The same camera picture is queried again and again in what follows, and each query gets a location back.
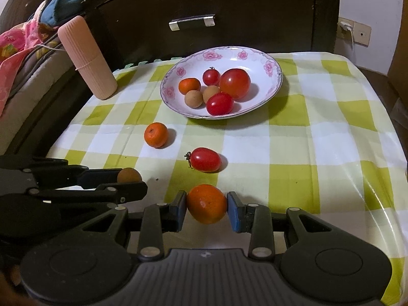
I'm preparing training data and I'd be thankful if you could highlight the pink floral blanket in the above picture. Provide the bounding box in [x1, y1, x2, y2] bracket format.
[0, 0, 57, 113]

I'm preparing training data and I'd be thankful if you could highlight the small orange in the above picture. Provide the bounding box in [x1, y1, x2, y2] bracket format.
[178, 78, 200, 95]
[187, 184, 227, 224]
[144, 122, 169, 148]

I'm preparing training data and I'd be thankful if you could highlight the beige wall socket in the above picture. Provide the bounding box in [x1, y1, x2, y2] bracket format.
[337, 17, 371, 47]

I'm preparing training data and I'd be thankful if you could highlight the tan longan fruit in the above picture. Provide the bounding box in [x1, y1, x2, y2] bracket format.
[185, 90, 203, 108]

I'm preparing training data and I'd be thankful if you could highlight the white charging cable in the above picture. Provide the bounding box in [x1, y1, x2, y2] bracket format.
[339, 21, 355, 55]

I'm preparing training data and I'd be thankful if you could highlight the pink ribbed cylinder case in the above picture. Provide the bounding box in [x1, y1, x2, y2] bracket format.
[57, 16, 118, 100]

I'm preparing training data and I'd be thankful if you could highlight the cherry tomato with stem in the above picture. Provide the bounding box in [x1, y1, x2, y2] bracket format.
[203, 67, 221, 86]

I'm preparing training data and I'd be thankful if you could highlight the silver drawer handle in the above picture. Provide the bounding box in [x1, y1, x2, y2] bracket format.
[169, 14, 216, 32]

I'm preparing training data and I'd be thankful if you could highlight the white floral porcelain plate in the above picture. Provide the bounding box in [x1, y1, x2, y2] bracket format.
[160, 46, 284, 120]

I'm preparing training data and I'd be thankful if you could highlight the dark wooden nightstand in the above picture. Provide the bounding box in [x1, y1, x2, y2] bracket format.
[83, 0, 340, 69]

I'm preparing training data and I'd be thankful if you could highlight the large red tomato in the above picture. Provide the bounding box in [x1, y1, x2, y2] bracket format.
[219, 68, 251, 99]

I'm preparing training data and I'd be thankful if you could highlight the blue cloth on bed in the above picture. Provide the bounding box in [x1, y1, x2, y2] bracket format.
[40, 0, 85, 27]

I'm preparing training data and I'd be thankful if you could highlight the tan longan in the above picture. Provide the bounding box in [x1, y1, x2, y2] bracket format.
[117, 167, 143, 183]
[203, 86, 221, 104]

